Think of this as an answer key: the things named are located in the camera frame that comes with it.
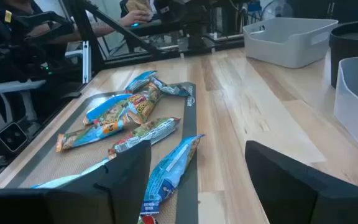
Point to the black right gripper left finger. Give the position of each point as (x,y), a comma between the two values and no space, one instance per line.
(104,202)

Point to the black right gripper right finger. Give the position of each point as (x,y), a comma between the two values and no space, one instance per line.
(291,199)

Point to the green orange granola bar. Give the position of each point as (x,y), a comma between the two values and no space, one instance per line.
(89,137)

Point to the green white granola bar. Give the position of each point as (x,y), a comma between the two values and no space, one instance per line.
(148,132)

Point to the bright blue granola bar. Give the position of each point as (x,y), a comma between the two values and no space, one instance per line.
(107,107)

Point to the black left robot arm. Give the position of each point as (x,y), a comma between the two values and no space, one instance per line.
(194,21)

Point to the pale blue granola bar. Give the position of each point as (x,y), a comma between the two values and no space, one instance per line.
(67,179)

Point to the yellow red granola bar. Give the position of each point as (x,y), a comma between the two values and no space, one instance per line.
(145,104)

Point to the blue orange granola bar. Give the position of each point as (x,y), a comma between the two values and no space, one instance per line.
(141,80)

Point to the blue silver granola bar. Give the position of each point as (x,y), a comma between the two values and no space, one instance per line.
(172,89)

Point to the clear plastic bin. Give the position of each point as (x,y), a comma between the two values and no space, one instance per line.
(353,102)

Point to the grey office chair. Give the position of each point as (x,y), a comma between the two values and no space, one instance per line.
(14,87)

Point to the white plastic bin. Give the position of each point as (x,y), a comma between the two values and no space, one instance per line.
(287,46)

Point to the black plant pot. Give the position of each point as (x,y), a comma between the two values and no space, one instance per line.
(353,43)

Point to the person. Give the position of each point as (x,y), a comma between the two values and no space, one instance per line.
(98,28)

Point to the person's hand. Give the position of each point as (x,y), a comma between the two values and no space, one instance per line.
(135,18)

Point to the small black camera box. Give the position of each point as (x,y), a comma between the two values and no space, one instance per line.
(12,137)

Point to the silver aluminium post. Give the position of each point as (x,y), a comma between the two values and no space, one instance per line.
(86,62)

